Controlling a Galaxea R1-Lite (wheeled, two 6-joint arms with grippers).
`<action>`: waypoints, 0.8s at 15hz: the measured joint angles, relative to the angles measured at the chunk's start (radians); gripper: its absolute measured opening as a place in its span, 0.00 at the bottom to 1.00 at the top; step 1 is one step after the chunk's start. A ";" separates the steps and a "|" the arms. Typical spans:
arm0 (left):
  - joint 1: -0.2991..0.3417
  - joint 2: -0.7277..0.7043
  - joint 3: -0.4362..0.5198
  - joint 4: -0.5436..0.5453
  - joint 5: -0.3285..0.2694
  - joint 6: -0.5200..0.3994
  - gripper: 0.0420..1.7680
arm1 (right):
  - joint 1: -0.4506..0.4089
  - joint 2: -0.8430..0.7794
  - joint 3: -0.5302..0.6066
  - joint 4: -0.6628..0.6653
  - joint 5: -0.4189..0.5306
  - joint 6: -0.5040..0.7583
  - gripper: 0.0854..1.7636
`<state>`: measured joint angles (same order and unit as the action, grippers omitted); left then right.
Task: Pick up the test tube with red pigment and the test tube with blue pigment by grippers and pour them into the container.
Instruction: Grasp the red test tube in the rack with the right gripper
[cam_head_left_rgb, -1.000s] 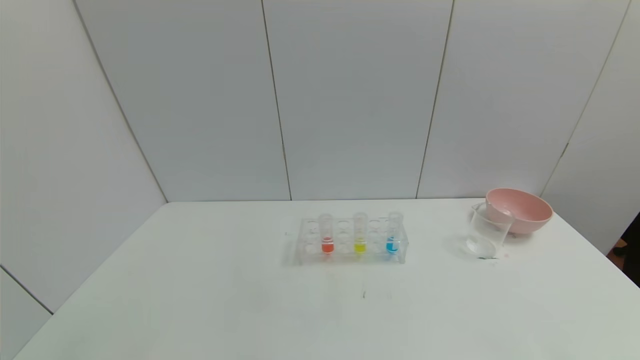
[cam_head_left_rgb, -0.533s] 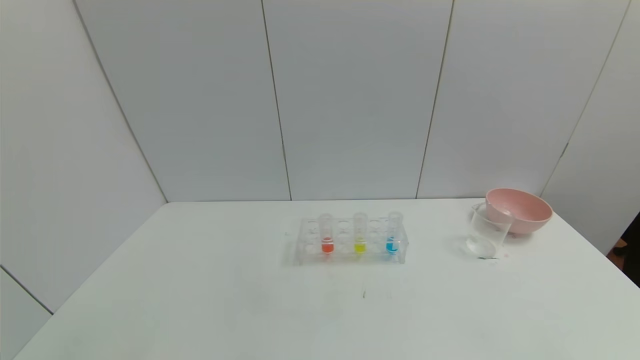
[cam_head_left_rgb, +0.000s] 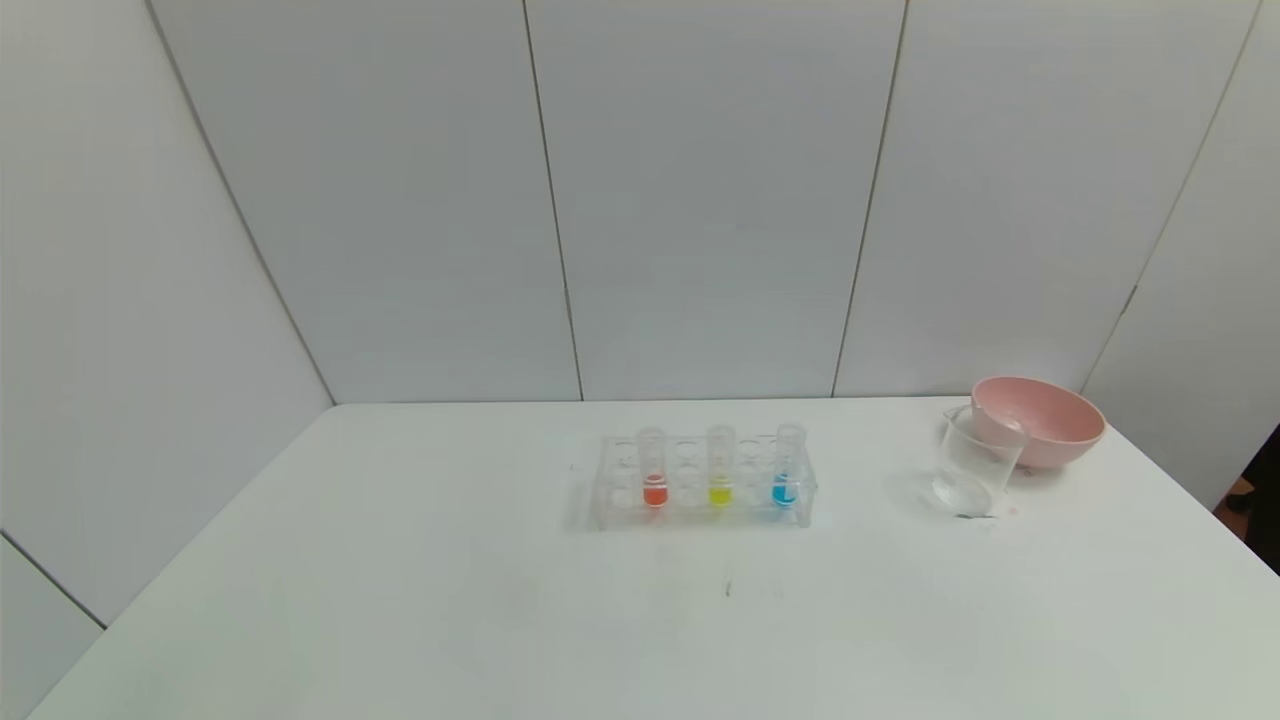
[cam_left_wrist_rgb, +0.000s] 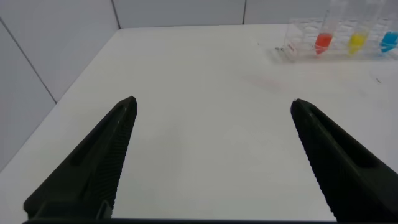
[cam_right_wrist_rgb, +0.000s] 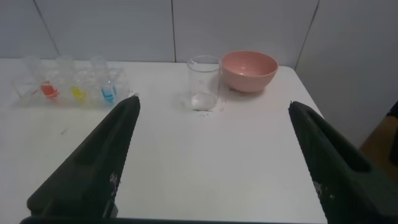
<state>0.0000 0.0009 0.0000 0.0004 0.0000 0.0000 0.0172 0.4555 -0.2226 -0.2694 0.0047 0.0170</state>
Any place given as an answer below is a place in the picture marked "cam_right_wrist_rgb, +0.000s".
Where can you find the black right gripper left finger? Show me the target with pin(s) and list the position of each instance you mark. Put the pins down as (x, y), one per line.
(90, 161)

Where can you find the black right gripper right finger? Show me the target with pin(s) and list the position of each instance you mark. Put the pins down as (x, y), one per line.
(345, 174)

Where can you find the test tube with blue pigment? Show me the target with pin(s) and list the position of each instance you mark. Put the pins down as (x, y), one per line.
(108, 92)

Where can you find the clear plastic test tube rack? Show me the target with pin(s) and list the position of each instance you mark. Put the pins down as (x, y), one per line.
(93, 93)

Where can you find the clear glass beaker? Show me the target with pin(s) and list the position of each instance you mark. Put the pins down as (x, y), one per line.
(203, 93)

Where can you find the pink bowl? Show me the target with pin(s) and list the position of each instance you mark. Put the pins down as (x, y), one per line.
(248, 73)

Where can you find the test tube with yellow pigment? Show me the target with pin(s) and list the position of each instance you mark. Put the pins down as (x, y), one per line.
(77, 92)

